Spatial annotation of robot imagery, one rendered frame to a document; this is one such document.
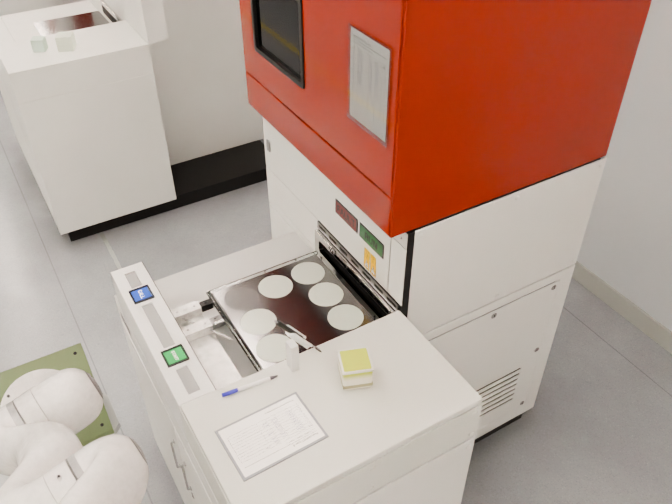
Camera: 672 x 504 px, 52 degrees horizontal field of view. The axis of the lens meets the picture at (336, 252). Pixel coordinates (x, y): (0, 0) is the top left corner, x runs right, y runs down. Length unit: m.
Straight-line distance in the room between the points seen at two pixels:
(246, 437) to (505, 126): 0.94
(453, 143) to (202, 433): 0.87
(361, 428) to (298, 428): 0.14
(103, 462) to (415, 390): 0.86
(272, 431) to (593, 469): 1.56
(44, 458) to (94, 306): 2.29
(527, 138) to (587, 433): 1.47
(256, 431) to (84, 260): 2.27
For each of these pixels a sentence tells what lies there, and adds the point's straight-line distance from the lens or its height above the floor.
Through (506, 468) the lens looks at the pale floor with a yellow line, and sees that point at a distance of 2.75.
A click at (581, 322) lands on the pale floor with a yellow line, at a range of 3.35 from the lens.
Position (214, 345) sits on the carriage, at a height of 0.88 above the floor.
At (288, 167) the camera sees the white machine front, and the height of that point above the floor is 1.06.
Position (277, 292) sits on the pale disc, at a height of 0.90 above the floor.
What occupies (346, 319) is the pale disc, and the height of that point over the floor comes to 0.90.
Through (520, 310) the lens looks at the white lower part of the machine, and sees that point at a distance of 2.26.
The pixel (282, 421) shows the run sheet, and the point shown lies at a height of 0.97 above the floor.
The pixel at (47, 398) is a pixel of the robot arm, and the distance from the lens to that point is 1.40.
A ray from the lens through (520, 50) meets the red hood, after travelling 1.63.
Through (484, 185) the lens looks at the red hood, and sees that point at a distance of 1.77.
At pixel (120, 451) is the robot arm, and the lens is 1.03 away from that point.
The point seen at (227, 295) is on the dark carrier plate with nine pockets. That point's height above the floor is 0.90.
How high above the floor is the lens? 2.25
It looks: 40 degrees down
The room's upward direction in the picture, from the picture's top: straight up
